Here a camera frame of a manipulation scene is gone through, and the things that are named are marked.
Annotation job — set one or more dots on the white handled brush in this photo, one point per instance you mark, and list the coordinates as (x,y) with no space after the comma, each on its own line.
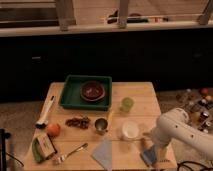
(42,122)

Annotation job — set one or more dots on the green cucumber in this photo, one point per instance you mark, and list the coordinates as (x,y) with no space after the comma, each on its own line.
(37,156)

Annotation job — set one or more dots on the green plastic cup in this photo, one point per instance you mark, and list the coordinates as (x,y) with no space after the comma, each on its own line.
(126,104)

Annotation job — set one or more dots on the black stand left edge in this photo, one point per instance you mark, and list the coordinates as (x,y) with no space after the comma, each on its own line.
(3,137)

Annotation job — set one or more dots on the brown dried chili bunch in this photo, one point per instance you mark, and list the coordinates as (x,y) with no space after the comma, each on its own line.
(82,123)

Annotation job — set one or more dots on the blue sponge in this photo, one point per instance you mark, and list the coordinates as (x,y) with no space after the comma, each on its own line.
(149,156)

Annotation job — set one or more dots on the dark red bowl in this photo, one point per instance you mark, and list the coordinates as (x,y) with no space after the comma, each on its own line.
(92,91)

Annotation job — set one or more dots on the bottles cluster on floor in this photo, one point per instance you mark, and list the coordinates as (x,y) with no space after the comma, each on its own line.
(199,108)

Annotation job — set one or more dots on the orange fruit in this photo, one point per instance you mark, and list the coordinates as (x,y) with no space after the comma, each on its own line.
(53,130)

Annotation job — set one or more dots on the blue folded cloth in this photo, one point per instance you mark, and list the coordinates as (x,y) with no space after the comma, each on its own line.
(103,154)

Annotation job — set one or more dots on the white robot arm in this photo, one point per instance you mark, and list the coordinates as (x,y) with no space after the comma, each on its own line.
(174,124)

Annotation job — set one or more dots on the yellow wooden stick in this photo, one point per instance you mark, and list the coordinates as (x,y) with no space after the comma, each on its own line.
(109,119)

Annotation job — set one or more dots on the silver metal fork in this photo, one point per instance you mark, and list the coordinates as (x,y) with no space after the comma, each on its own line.
(63,157)

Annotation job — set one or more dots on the green plastic tray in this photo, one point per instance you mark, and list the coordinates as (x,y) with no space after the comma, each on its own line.
(71,99)

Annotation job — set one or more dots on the small metal cup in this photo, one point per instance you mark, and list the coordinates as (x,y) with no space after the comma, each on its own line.
(101,126)

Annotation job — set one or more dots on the white plastic cup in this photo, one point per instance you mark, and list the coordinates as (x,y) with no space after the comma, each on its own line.
(129,130)

